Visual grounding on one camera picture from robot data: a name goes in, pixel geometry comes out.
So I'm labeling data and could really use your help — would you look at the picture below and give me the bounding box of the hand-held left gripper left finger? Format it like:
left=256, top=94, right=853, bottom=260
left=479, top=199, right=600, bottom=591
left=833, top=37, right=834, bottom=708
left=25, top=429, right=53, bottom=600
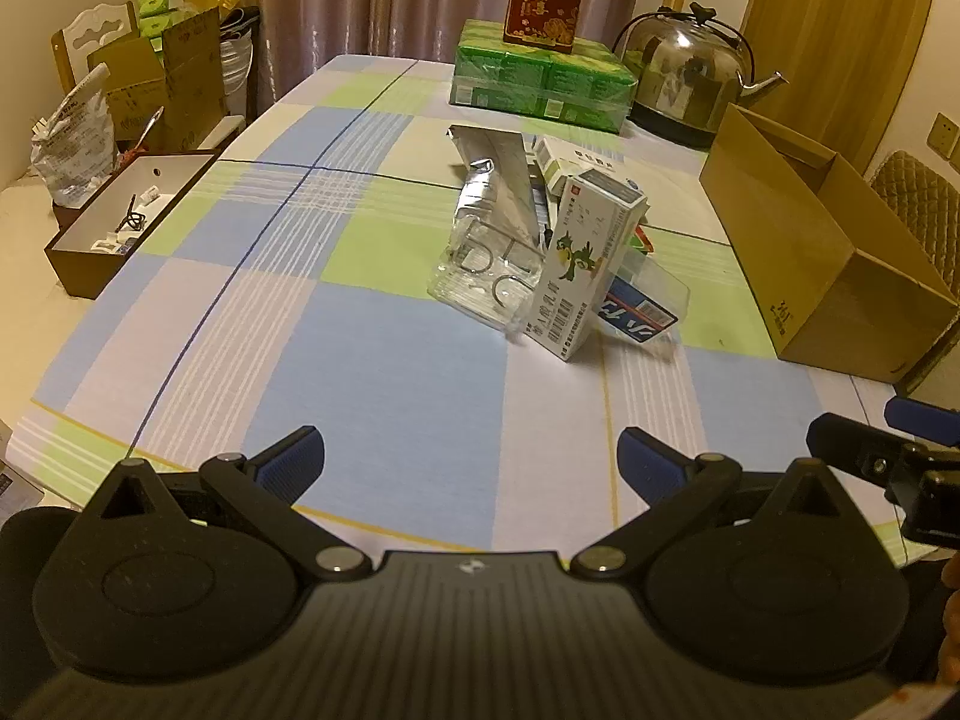
left=97, top=425, right=372, bottom=582

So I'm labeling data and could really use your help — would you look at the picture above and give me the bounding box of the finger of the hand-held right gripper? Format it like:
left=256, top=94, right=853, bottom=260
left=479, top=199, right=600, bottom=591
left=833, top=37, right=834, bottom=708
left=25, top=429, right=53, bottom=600
left=806, top=414, right=931, bottom=481
left=885, top=397, right=960, bottom=447

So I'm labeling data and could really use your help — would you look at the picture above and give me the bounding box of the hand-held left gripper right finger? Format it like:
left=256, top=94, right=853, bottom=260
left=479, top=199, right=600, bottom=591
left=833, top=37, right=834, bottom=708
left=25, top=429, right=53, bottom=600
left=570, top=426, right=845, bottom=582

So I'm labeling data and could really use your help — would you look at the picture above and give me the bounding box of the blue white card box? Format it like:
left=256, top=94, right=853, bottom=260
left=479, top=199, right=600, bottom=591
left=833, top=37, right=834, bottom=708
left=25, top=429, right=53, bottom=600
left=600, top=274, right=676, bottom=342

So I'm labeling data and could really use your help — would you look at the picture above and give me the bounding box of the white medicine box green print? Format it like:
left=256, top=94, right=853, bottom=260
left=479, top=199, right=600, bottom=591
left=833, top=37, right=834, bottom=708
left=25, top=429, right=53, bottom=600
left=527, top=169, right=647, bottom=362

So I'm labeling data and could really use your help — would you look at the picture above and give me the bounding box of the brown cardboard box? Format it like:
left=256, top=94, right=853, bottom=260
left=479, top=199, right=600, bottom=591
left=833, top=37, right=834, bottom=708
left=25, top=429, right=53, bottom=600
left=699, top=103, right=959, bottom=383

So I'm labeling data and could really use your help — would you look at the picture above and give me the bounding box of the clear plastic case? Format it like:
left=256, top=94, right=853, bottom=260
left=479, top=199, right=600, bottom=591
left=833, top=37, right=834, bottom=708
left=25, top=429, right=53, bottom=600
left=427, top=199, right=691, bottom=342

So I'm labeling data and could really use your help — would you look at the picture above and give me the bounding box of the silver foil pouch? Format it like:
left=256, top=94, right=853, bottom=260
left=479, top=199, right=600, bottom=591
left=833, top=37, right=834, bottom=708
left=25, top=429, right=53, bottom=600
left=448, top=126, right=548, bottom=256

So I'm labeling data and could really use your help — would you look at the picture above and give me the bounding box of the quilted beige chair cushion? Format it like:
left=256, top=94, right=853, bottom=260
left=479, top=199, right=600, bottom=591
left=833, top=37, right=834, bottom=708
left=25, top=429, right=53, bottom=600
left=870, top=150, right=960, bottom=263

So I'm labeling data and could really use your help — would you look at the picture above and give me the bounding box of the shallow dark brown box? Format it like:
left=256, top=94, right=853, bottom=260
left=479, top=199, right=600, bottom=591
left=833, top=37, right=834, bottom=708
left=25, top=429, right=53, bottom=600
left=43, top=152, right=218, bottom=299

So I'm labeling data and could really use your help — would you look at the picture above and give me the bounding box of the white blue medicine box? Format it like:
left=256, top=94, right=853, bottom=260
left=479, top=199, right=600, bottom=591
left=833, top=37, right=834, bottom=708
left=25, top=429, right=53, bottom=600
left=534, top=136, right=627, bottom=196

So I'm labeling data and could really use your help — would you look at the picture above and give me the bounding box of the white printed plastic bag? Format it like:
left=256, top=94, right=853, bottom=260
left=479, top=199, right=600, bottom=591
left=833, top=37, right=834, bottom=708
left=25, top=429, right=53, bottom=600
left=30, top=64, right=117, bottom=207

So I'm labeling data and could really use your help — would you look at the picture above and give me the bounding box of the tall open cardboard carton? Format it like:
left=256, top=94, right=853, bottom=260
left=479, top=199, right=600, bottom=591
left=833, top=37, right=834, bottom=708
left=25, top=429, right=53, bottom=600
left=86, top=6, right=226, bottom=155

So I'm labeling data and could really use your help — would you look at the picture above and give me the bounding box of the steel glass kettle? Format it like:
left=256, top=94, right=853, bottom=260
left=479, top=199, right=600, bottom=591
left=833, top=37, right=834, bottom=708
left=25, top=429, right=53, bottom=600
left=611, top=4, right=790, bottom=147

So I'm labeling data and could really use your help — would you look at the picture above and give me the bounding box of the green tissue multipack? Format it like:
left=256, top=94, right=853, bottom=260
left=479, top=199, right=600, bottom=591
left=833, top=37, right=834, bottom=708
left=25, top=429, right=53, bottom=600
left=450, top=19, right=638, bottom=134

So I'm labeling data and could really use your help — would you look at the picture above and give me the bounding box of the white metal bucket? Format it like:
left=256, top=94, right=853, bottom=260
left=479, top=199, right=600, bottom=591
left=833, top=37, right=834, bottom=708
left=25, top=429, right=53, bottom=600
left=221, top=7, right=260, bottom=121

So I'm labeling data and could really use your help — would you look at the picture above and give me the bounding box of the wooden door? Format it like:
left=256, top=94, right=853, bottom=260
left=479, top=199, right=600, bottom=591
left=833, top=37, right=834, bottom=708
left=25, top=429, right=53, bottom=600
left=739, top=0, right=942, bottom=166

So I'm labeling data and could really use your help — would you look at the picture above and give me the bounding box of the stack of green packs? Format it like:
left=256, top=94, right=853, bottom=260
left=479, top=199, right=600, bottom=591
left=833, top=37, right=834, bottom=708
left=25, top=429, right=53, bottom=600
left=137, top=0, right=188, bottom=53

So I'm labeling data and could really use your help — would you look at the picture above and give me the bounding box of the white chair back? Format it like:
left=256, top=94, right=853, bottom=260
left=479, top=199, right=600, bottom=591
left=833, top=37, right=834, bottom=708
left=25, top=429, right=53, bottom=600
left=51, top=0, right=140, bottom=91

